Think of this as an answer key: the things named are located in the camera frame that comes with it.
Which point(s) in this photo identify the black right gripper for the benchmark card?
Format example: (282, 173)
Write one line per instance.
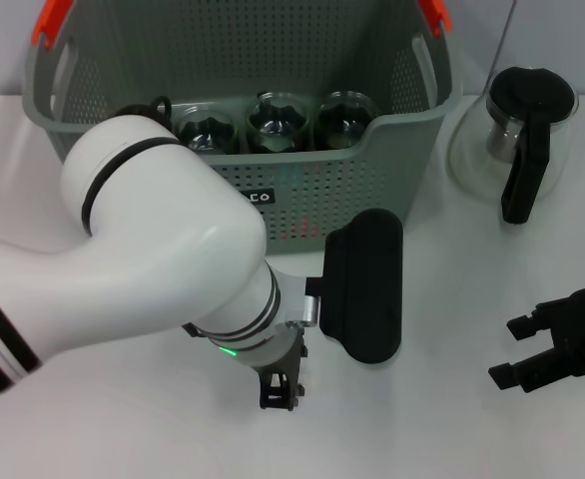
(582, 329)

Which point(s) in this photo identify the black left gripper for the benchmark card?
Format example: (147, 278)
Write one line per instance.
(280, 374)

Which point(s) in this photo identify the glass teacup black sleeve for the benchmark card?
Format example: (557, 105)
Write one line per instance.
(205, 135)
(276, 130)
(345, 125)

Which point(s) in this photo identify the grey perforated plastic basket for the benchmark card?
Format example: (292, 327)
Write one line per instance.
(347, 199)

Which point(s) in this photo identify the black clay teapot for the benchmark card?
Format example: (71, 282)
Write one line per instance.
(148, 110)

